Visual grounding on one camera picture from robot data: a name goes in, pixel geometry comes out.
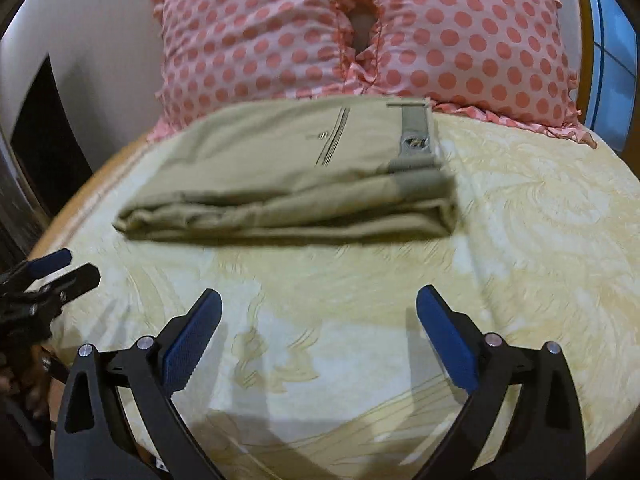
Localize pink polka dot pillow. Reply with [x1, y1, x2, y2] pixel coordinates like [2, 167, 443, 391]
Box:
[345, 0, 598, 148]
[146, 0, 381, 143]

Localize yellow floral bed sheet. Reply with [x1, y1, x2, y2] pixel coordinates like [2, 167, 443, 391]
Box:
[47, 110, 640, 480]

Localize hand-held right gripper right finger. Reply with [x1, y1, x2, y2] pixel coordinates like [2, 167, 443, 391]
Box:
[410, 284, 587, 480]

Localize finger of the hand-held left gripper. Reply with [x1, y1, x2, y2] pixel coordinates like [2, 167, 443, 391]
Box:
[15, 263, 102, 321]
[0, 248, 74, 291]

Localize khaki pants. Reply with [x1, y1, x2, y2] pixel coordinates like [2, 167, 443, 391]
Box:
[114, 98, 459, 242]

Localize blue framed window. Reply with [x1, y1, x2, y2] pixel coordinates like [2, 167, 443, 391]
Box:
[582, 0, 640, 153]

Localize dark wooden furniture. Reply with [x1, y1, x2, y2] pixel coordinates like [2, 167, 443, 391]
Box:
[0, 52, 96, 271]

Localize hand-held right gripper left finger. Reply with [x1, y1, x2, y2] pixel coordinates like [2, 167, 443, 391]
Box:
[52, 288, 227, 480]

